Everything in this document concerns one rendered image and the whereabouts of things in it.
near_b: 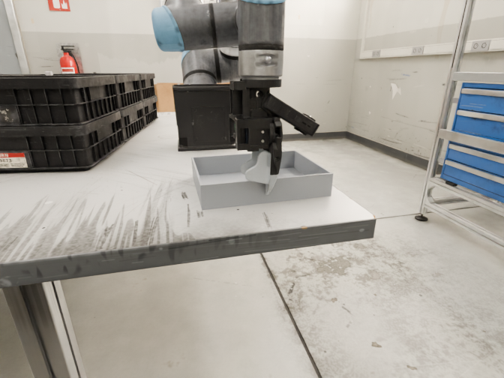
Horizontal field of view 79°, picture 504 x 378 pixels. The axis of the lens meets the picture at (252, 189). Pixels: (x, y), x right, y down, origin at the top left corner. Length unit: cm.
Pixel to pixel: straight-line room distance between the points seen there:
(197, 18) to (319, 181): 38
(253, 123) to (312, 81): 395
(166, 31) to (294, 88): 380
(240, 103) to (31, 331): 53
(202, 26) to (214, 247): 38
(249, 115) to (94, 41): 370
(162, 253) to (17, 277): 20
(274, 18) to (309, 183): 30
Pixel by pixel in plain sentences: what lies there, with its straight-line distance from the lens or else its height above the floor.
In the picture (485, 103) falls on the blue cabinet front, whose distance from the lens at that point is 204.
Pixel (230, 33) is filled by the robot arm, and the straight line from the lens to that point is 62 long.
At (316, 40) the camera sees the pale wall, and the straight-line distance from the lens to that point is 448.
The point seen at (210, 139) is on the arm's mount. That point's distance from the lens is 102.
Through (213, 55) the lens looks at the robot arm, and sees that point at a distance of 114.
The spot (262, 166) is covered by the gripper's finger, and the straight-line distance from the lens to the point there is 56.
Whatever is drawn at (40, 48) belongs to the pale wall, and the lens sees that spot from 431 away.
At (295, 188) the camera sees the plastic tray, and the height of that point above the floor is 73.
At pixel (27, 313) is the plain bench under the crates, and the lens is 66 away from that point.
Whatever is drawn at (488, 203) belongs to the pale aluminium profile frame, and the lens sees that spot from 202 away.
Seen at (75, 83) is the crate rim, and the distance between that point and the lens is 87.
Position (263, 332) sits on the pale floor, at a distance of 131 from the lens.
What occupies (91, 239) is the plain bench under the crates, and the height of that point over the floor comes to 70.
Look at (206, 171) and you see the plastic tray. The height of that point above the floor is 71.
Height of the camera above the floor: 95
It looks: 21 degrees down
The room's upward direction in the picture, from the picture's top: straight up
